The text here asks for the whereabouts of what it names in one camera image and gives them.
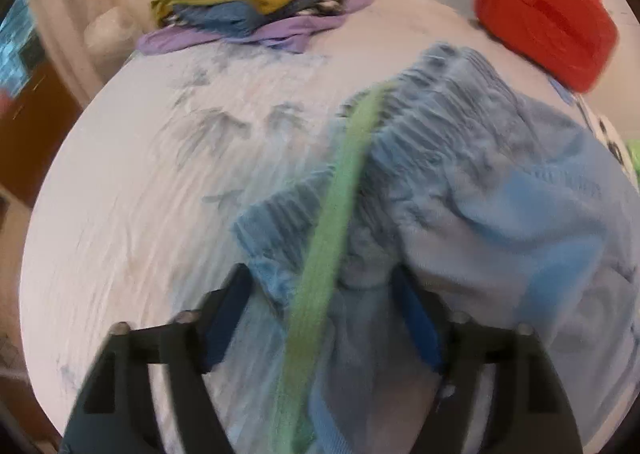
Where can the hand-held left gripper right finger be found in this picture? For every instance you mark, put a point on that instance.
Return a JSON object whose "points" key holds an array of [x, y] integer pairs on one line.
{"points": [[419, 329]]}

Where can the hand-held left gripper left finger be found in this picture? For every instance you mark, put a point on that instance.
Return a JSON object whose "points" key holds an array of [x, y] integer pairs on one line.
{"points": [[224, 326]]}

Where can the light blue shorts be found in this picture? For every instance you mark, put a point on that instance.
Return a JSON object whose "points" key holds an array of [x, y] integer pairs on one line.
{"points": [[475, 159]]}

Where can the white floral bedsheet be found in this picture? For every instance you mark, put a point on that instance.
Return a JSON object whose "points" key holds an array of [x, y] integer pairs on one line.
{"points": [[125, 209]]}

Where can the white green printed cloth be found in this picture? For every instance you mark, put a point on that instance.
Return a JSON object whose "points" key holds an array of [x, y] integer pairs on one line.
{"points": [[612, 144]]}

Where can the brown wooden cabinet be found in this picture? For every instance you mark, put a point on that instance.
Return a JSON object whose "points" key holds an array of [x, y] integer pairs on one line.
{"points": [[35, 134]]}

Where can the red plastic basket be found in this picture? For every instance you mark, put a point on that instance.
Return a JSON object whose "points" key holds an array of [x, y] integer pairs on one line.
{"points": [[540, 19]]}

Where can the window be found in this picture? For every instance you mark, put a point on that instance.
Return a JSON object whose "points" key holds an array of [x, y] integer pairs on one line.
{"points": [[15, 44]]}

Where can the beige curtain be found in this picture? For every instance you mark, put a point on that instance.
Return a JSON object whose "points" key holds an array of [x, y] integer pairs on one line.
{"points": [[65, 9]]}

